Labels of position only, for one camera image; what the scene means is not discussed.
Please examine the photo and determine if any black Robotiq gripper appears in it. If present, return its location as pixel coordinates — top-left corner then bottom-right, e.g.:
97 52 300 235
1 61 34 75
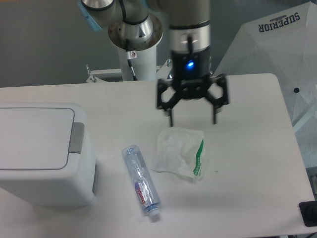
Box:
155 48 229 128

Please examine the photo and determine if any white push-lid trash can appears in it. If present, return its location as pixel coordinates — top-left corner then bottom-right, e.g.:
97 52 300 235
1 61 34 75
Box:
0 103 98 207

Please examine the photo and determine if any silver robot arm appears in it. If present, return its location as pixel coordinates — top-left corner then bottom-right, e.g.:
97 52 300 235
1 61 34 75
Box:
78 0 229 123

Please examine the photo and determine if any clear plastic bag green stripe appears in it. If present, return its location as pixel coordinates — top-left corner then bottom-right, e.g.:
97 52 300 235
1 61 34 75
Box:
152 127 205 180

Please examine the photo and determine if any white Superior umbrella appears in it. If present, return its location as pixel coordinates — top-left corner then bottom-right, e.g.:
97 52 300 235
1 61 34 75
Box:
213 0 317 139

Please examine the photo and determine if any clear plastic water bottle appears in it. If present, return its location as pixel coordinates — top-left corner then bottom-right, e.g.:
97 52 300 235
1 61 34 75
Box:
121 145 161 218

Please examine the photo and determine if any black device at table edge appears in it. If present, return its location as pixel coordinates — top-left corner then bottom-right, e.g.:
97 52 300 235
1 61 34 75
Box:
299 201 317 227

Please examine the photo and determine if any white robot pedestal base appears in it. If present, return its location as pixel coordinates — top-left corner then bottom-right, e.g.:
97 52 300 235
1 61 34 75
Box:
86 46 173 83

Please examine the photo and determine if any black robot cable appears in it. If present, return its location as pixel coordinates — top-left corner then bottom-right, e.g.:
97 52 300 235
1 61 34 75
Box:
118 0 138 81

